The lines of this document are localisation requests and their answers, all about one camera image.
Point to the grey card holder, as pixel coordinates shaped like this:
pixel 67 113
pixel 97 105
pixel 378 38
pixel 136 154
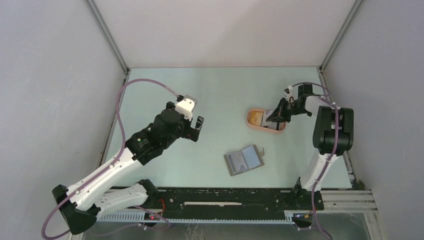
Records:
pixel 252 155

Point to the right corner frame post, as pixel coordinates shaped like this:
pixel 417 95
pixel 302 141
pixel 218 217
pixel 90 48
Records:
pixel 341 33

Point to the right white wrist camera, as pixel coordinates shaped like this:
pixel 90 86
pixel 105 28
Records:
pixel 288 93

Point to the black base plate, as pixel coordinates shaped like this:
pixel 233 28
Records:
pixel 232 203

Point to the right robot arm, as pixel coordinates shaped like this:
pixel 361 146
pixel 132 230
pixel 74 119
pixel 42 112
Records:
pixel 333 132

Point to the white card with stripe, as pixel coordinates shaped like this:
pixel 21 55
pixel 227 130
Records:
pixel 268 123

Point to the corner frame post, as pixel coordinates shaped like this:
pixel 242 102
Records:
pixel 341 33
pixel 104 29

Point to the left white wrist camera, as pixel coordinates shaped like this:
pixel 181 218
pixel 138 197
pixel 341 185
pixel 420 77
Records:
pixel 186 107

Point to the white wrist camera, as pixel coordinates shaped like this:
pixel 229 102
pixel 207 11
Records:
pixel 288 93
pixel 186 107

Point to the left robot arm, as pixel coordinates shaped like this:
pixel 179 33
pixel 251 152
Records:
pixel 138 150

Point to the left corner frame post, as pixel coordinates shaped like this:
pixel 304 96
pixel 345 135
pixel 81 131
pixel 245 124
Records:
pixel 104 29

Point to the white credit card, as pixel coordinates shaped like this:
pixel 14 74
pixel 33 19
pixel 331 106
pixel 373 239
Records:
pixel 238 162

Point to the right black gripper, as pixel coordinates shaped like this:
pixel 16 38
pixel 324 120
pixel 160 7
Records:
pixel 280 115

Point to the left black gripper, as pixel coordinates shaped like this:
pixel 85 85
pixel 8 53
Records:
pixel 190 132

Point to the pink oval tray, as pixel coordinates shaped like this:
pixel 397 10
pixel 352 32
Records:
pixel 260 128

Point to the aluminium frame rail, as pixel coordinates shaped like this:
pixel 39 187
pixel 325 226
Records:
pixel 333 200

